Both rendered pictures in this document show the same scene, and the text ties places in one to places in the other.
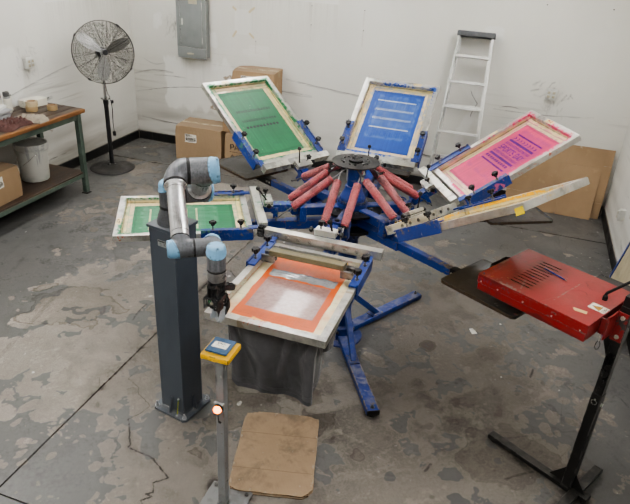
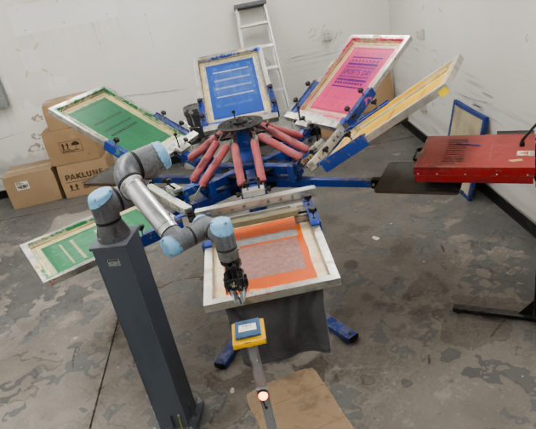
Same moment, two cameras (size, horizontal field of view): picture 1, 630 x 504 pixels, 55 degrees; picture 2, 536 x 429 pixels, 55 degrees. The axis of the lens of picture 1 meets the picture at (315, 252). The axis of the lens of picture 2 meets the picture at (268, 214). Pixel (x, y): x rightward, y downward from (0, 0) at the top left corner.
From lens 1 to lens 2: 91 cm
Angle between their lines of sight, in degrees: 16
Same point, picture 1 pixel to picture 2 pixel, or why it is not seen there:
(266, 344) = (272, 311)
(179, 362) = (168, 377)
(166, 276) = (128, 294)
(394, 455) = (396, 363)
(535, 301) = (477, 168)
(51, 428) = not seen: outside the picture
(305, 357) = (315, 305)
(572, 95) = (342, 31)
